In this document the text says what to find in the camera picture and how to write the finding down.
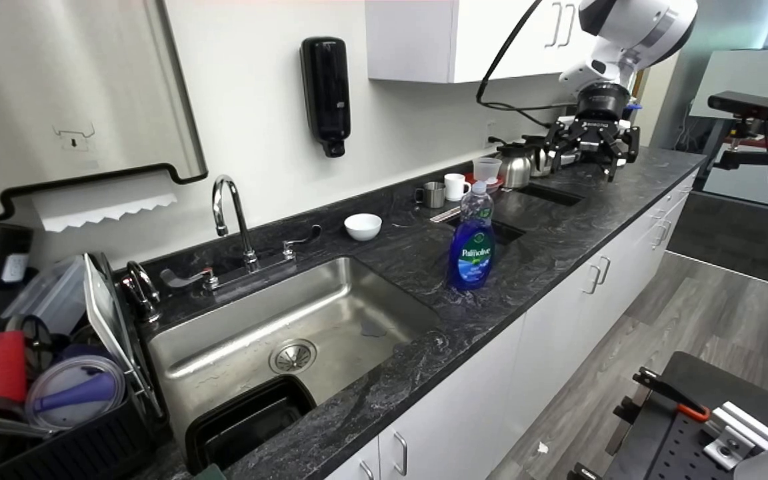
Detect steel coffee carafe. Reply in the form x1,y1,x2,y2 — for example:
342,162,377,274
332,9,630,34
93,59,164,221
492,137,537,189

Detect black dish rack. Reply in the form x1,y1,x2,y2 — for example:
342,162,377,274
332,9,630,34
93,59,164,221
0,254,164,480

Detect chrome sink faucet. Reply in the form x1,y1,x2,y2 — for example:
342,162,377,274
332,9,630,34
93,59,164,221
212,175,246,237

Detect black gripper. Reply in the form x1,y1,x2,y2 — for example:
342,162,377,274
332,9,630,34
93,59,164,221
546,83,640,170

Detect black wall soap dispenser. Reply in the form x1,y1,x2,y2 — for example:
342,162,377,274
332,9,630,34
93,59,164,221
302,38,353,157

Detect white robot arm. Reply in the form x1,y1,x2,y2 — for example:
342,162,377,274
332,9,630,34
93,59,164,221
546,0,700,175

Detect white upper cabinet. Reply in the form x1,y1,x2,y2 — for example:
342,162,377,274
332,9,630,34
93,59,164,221
366,0,594,85

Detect small steel cup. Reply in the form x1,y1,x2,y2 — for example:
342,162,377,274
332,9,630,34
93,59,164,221
425,181,446,207

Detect stainless steel sink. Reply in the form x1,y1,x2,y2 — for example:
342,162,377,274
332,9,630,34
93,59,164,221
148,257,434,441

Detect blue lidded plastic container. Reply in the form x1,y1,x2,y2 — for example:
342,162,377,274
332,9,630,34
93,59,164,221
25,355,126,430

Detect white mug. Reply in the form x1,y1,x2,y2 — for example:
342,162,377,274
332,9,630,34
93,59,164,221
442,173,466,202

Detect steel paper towel dispenser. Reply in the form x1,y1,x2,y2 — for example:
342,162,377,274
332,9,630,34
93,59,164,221
0,0,209,218

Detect black tray in sink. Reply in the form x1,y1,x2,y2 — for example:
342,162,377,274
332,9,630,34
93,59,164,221
184,377,316,471

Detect small white bowl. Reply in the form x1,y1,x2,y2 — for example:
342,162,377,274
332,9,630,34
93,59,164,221
344,213,382,242

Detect blue dish soap bottle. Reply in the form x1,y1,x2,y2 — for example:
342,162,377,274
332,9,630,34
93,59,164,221
448,181,497,291

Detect white lower cabinets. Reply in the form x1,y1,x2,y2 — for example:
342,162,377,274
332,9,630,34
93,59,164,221
326,179,693,480

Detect black tool cart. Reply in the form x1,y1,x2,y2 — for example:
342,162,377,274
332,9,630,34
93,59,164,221
565,351,768,480

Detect clear measuring cup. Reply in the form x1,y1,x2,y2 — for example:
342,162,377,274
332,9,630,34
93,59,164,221
473,157,502,181

